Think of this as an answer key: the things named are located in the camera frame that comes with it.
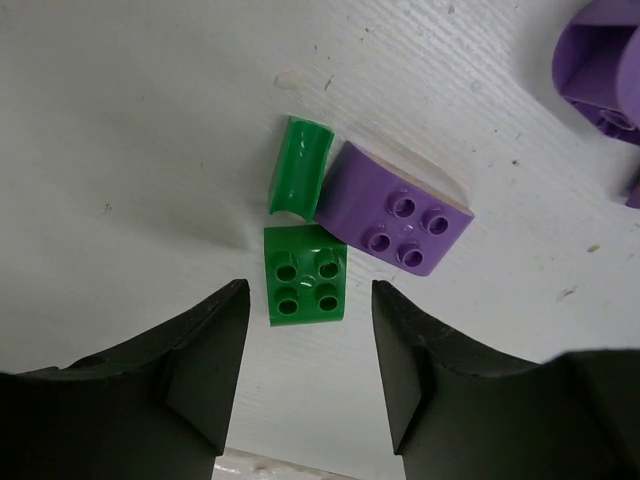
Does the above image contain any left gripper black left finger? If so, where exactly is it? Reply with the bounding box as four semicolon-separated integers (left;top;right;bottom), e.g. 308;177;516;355
1;279;250;479

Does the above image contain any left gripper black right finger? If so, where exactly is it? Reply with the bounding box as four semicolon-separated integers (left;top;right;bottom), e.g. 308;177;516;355
371;281;639;479

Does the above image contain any green sloped lego brick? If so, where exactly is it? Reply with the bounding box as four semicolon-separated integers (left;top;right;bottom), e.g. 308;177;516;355
263;224;347;327

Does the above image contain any small green lego leaf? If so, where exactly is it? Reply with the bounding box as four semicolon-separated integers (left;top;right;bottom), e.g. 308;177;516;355
268;116;335;222

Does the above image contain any purple rounded lego brick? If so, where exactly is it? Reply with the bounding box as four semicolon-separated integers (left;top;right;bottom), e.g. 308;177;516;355
314;141;474;277

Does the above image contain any purple square lego brick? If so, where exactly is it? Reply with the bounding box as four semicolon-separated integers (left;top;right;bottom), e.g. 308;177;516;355
625;172;640;209

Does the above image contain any purple oval lego piece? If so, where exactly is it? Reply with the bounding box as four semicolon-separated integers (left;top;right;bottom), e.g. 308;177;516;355
552;0;639;145

